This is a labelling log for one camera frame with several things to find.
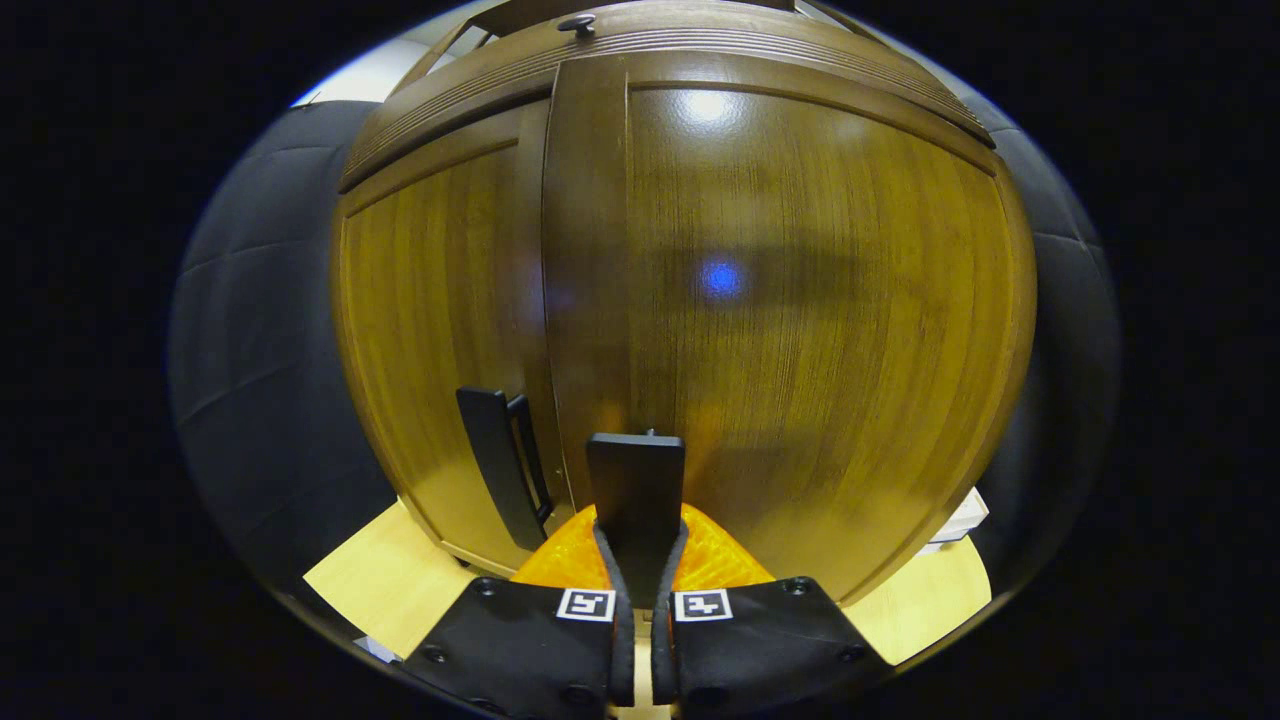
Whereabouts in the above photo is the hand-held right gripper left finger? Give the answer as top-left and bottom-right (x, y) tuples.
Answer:
(405, 505), (638, 720)

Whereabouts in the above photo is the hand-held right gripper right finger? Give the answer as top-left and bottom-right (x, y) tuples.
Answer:
(650, 503), (896, 720)

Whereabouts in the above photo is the black door handle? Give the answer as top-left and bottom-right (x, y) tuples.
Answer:
(457, 388), (553, 551)
(586, 432), (687, 611)

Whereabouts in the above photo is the wooden shoe cabinet door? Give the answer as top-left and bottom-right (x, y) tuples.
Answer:
(333, 100), (576, 576)
(543, 52), (1038, 606)

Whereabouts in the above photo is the wooden double-door shoe cabinet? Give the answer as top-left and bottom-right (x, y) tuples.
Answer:
(330, 0), (1041, 611)

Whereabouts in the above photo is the black backdrop cloth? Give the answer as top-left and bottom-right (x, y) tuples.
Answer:
(170, 100), (1121, 601)

